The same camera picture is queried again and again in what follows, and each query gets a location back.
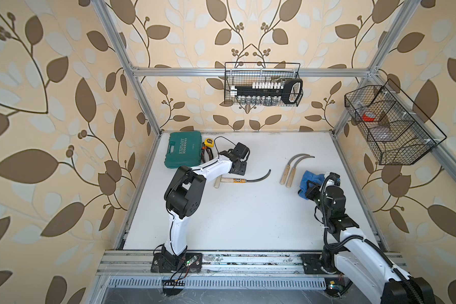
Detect black wire basket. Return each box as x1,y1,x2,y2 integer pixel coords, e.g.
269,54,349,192
344,79,447,165
224,62,303,108

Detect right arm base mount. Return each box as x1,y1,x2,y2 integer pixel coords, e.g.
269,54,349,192
299,250,355,276

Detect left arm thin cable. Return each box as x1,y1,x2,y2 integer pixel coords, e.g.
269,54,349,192
212,136,238,157

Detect yellow tape measure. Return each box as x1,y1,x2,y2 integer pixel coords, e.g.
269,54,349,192
204,138,214,148

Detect rear black wire basket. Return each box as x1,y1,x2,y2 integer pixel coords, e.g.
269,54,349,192
224,62,303,108

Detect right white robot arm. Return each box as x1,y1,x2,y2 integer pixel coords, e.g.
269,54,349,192
298,171,436,303

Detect sickle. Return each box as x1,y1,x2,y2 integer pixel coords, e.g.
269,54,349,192
285,155,316,189
214,169,272,189
280,153,313,188

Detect red item in basket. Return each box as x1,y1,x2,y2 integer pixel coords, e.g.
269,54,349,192
362,111,377,122

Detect right black wire basket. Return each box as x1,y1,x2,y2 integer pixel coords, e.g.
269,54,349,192
344,79,447,165

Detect red handled pliers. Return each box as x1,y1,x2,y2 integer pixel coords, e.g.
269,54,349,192
201,145,214,163

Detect blue grey microfiber rag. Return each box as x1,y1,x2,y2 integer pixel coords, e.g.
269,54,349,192
298,171,325,201

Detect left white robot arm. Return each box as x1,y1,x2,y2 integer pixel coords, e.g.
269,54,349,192
163,143,250,257

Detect green plastic tool case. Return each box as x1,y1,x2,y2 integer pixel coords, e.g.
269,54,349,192
164,131,202,168

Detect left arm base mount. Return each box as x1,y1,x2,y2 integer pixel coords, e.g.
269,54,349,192
151,251,203,274

